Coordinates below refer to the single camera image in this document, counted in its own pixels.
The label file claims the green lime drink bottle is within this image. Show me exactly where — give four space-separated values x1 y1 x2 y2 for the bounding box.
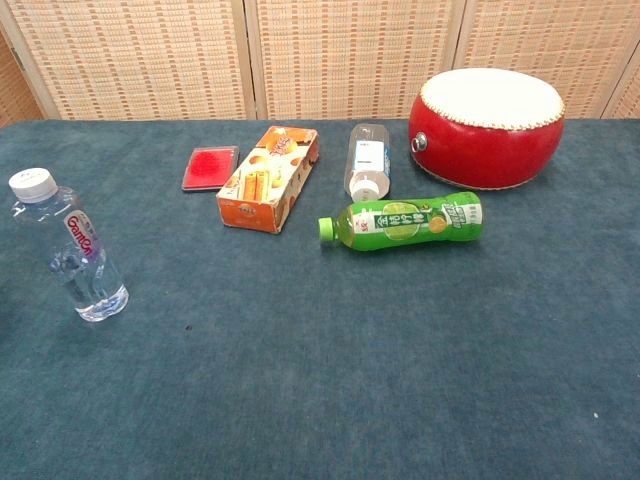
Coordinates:
318 191 485 254

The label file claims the brown woven screen panel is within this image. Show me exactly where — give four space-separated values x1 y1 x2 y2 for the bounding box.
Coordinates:
0 29 44 129

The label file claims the blue table cloth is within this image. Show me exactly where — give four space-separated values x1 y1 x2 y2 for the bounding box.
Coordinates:
0 118 640 480

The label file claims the clear bottle white blue label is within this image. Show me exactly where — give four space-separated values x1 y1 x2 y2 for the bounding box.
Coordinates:
343 123 393 202

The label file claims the orange cardboard snack box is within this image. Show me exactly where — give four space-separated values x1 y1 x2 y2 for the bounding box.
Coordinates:
215 125 321 235

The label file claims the red drum white skin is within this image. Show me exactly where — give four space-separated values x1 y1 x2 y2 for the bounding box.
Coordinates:
407 67 566 191

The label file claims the beige woven screen panel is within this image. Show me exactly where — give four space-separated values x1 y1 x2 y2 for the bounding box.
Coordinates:
244 0 466 121
452 0 640 119
0 0 256 121
602 59 640 121

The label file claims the red ink pad case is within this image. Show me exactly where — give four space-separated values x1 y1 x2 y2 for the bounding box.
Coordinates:
180 145 241 193

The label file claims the transparent water bottle white cap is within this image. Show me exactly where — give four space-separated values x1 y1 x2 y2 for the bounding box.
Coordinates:
8 168 130 323

